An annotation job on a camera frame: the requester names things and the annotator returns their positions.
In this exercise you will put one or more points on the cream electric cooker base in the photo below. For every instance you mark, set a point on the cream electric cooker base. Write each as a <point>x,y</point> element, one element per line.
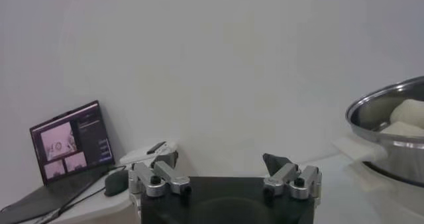
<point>359,149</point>

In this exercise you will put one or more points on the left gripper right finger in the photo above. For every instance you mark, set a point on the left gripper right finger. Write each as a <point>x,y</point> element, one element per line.
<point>298,180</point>

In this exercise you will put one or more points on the stainless steel steamer basket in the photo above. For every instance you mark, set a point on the stainless steel steamer basket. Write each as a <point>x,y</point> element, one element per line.
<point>371,112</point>

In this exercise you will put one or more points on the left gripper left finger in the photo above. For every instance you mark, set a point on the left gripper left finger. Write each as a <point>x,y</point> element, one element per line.
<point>155,179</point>

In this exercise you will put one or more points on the black computer mouse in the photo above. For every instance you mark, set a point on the black computer mouse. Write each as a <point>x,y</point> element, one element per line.
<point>116,182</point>

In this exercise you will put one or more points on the small black white device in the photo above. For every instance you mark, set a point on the small black white device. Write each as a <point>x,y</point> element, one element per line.
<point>155,147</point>

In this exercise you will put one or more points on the flat white box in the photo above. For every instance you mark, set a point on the flat white box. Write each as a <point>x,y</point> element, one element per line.
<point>139,154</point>

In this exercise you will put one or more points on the open dark laptop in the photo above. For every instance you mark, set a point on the open dark laptop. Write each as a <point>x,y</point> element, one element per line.
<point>73,139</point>

